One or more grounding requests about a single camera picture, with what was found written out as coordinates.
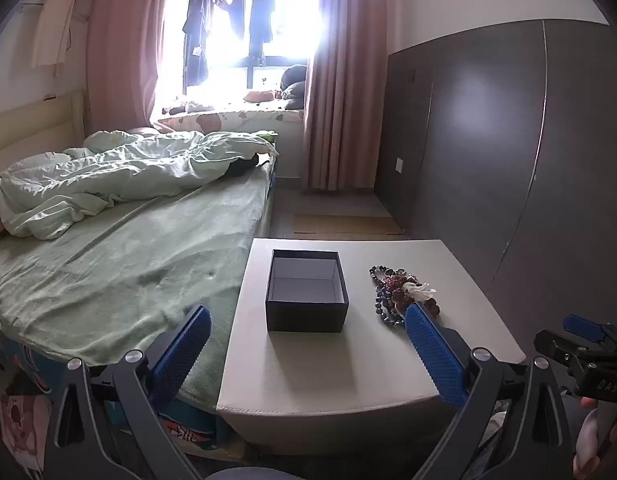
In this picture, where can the black item on bed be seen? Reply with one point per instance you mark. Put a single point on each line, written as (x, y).
(238, 167)

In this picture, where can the white hanging cloth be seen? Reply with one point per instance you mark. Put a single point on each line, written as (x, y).
(53, 20)

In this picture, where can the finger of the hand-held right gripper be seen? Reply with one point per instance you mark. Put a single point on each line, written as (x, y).
(583, 326)
(556, 346)

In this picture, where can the bed with green sheet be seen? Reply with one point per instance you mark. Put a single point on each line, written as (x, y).
(113, 270)

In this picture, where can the pink plush toy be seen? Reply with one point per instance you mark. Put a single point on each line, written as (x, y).
(258, 96)

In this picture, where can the flat cardboard sheet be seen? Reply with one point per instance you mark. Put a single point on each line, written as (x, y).
(348, 224)

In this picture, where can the light green duvet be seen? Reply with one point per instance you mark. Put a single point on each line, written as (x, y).
(113, 170)

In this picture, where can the window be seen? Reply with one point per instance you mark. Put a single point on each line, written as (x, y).
(288, 25)

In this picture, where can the patterned window seat cushion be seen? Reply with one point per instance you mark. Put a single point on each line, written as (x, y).
(228, 119)

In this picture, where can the black jewelry box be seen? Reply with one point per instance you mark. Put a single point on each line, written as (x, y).
(308, 305)

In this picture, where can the white wall socket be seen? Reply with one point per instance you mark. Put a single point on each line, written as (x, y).
(399, 165)

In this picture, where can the person's right hand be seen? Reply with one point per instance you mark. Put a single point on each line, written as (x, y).
(587, 440)

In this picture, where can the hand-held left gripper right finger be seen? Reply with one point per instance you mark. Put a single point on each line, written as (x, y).
(433, 355)

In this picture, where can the pink curtain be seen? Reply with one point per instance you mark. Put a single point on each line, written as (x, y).
(123, 35)
(338, 85)

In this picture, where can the dark round cushion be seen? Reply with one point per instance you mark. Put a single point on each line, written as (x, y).
(294, 85)

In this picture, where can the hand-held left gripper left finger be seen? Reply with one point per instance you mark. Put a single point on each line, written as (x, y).
(183, 345)

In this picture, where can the pile of beaded jewelry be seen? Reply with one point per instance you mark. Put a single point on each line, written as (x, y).
(391, 290)

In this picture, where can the beige bed headboard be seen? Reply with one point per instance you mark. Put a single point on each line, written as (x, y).
(28, 125)

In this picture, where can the cartoon floor mat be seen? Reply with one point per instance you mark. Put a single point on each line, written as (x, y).
(23, 430)

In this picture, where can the white low table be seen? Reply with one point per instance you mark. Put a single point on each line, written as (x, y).
(308, 370)

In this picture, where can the dark brown wardrobe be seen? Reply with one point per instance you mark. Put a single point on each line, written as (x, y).
(488, 160)

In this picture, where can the dark hanging garment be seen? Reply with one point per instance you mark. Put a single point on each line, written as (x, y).
(196, 40)
(232, 10)
(261, 20)

